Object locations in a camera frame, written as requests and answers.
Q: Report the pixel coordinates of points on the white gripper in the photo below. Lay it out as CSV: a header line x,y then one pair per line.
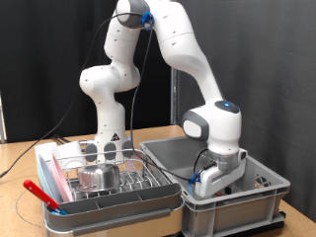
x,y
217,181

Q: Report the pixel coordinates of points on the metal cup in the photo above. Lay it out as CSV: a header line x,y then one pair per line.
x,y
98,177

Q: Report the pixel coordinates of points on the pink plate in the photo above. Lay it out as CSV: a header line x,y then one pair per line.
x,y
62,184

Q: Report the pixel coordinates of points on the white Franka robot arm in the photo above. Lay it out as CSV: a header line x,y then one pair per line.
x,y
108,82

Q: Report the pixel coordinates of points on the dish drying rack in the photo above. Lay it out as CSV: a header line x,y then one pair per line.
x,y
131,230

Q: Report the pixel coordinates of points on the grey plastic crate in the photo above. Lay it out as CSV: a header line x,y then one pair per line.
x,y
230,210

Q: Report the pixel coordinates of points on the black platform under crate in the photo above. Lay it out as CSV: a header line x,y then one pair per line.
x,y
263,228

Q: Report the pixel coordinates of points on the vertical metal pole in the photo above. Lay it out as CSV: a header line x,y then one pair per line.
x,y
174,98

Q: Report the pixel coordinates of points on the grey cutlery holder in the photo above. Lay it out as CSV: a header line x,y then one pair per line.
x,y
115,200

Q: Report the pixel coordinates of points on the white mug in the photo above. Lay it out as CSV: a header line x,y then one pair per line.
x,y
70,153

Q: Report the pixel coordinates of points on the blue utensil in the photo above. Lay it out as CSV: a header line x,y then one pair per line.
x,y
57,212

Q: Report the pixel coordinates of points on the light blue plate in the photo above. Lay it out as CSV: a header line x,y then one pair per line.
x,y
45,179

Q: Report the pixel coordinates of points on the white box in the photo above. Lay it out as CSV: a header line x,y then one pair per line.
x,y
42,151

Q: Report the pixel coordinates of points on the metal frame post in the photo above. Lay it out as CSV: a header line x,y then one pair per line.
x,y
2,118

